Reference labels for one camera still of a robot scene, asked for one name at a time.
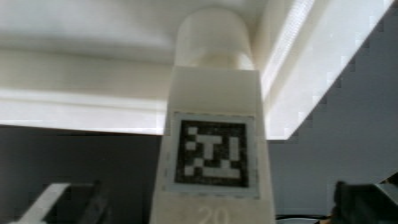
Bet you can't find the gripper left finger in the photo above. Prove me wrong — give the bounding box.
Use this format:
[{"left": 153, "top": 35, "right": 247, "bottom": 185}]
[{"left": 9, "top": 181, "right": 110, "bottom": 224}]

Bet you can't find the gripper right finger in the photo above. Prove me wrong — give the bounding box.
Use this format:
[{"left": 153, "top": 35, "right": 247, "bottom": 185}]
[{"left": 330, "top": 182, "right": 398, "bottom": 224}]

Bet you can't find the white leg with tag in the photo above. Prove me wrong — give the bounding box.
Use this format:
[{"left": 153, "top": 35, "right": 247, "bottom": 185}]
[{"left": 149, "top": 8, "right": 275, "bottom": 224}]

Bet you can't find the white square tabletop tray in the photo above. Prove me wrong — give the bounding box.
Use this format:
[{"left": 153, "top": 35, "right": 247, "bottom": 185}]
[{"left": 0, "top": 0, "right": 396, "bottom": 140}]

